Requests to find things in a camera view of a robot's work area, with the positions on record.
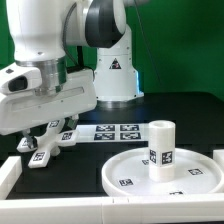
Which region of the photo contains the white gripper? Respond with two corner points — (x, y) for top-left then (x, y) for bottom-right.
(0, 70), (96, 149)

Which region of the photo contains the white cross-shaped table base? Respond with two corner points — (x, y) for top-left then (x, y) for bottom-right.
(17, 119), (79, 168)

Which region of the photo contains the white round table top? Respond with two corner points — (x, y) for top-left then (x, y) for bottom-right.
(101, 147), (224, 196)

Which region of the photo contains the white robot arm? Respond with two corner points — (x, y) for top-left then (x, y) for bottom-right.
(0, 0), (127, 135)

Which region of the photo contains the white marker tag plate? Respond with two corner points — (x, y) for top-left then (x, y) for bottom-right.
(77, 123), (149, 143)

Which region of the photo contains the white left fence block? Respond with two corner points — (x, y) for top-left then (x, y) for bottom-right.
(0, 156), (22, 200)

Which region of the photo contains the white fence block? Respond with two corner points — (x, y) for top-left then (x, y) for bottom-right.
(213, 149), (224, 169)
(0, 156), (22, 200)

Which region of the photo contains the white right fence block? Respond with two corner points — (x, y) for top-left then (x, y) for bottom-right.
(213, 149), (224, 169)

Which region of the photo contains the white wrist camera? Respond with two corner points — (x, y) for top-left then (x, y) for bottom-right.
(0, 63), (42, 95)

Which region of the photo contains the white front fence rail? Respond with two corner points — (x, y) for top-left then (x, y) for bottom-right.
(0, 193), (224, 224)

